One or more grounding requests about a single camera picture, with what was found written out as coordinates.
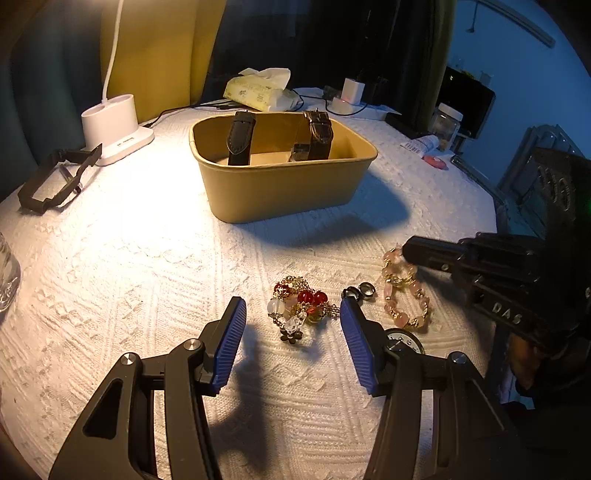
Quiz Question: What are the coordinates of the white labelled tube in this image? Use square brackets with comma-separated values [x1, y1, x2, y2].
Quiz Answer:
[404, 135, 439, 155]

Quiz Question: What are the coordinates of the round pocket watch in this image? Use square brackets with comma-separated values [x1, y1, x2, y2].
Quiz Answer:
[383, 327, 424, 356]

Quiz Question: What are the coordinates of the black strap frame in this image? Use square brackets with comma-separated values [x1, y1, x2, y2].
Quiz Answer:
[17, 144, 103, 215]

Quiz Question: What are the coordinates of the black monitor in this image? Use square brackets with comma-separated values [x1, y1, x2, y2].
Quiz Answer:
[438, 67, 497, 139]

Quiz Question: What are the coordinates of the clear glass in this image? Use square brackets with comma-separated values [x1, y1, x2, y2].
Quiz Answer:
[0, 231, 21, 312]

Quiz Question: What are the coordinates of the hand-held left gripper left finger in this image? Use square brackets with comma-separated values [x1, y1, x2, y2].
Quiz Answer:
[48, 296, 247, 480]

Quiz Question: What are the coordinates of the silver ornate frame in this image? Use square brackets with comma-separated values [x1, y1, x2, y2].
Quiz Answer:
[450, 124, 587, 232]

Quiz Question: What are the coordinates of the black watch strap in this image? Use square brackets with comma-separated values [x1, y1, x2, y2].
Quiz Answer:
[228, 111, 257, 166]

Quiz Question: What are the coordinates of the white textured tablecloth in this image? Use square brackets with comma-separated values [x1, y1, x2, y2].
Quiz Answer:
[0, 87, 509, 480]

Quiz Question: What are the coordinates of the flat black box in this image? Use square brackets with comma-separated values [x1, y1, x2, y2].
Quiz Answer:
[385, 112, 422, 138]

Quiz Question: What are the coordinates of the red beaded bracelet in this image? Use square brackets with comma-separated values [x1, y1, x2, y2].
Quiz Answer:
[268, 275, 342, 344]

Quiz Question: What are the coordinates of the pink beaded bracelet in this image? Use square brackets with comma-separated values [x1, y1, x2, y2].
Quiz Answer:
[382, 248, 434, 334]

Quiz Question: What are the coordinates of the person's right hand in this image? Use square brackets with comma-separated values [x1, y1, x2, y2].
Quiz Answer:
[505, 330, 555, 393]

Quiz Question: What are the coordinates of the clear jar with white lid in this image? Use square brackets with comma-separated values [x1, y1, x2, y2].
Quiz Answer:
[431, 102, 464, 151]

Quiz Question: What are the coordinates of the dark curtain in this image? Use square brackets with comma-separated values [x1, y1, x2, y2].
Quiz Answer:
[208, 0, 458, 114]

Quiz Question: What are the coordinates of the yellow cushion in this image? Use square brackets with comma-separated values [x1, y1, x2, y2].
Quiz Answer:
[99, 0, 227, 112]

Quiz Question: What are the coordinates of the tan paper box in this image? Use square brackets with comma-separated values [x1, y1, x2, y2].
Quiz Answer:
[189, 110, 378, 224]

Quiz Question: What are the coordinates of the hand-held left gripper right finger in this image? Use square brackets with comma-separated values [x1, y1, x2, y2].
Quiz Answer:
[339, 298, 532, 480]

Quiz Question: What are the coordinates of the white lamp base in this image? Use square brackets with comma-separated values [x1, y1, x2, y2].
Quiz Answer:
[82, 0, 154, 166]

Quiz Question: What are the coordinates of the brown leather watch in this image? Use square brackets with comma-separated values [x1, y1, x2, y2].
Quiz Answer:
[290, 110, 334, 162]

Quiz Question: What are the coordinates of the yellow tissue pack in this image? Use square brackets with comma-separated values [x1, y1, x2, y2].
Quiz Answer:
[223, 68, 301, 112]

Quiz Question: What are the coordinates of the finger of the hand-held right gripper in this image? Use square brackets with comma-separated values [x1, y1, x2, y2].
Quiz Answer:
[402, 236, 467, 278]

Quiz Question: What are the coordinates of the white charger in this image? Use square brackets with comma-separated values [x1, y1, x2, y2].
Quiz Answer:
[331, 78, 369, 116]

